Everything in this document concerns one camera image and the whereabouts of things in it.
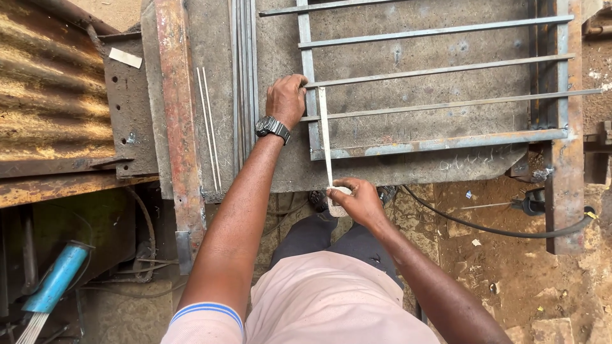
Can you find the person's left hand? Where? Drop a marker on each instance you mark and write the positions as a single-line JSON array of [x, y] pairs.
[[284, 100]]

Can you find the person's right hand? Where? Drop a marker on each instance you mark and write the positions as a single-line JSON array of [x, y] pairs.
[[362, 204]]

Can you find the person's left fingers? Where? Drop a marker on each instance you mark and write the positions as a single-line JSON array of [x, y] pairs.
[[302, 82]]

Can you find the white tape measure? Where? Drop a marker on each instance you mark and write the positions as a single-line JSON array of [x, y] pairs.
[[326, 143]]

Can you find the grey steel grille frame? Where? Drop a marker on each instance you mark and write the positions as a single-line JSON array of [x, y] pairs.
[[430, 142]]

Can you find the black wristwatch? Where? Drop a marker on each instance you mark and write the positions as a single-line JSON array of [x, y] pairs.
[[271, 127]]

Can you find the bundle of grey steel bars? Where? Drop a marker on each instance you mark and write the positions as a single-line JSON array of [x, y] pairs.
[[244, 86]]

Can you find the thin white welding rod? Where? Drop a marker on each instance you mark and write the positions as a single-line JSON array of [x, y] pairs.
[[213, 129], [206, 129]]

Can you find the person's black left shoe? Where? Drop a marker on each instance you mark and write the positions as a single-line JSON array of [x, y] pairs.
[[317, 200]]

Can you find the person's black shoe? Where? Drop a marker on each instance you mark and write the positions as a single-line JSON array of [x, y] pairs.
[[317, 200], [386, 194]]

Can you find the rusty red steel beam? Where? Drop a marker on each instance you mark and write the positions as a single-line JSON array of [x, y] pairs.
[[178, 119]]

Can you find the person's black right shoe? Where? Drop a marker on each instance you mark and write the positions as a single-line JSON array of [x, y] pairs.
[[386, 194]]

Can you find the dark grey trousers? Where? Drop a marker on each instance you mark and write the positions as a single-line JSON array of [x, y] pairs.
[[306, 239]]

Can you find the rusty steel plate with holes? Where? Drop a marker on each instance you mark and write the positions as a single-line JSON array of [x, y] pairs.
[[129, 110]]

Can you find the white paper strip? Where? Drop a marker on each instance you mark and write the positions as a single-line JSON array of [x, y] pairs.
[[125, 58]]

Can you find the pink shirt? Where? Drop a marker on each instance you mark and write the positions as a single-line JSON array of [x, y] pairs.
[[330, 306]]

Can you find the rusty corrugated metal sheet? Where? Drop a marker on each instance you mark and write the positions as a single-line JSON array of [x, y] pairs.
[[48, 86]]

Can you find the black electrode holder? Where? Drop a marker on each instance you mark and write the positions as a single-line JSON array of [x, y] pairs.
[[531, 202]]

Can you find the rusty angle iron bar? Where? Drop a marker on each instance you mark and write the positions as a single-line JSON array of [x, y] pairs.
[[57, 187]]

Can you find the blue welding rod packet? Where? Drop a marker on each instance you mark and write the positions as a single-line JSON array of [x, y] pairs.
[[56, 279]]

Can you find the bunch of grey welding rods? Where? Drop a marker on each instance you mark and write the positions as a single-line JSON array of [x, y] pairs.
[[32, 328]]

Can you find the rusty steel post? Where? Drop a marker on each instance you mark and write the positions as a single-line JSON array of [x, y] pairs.
[[566, 191]]

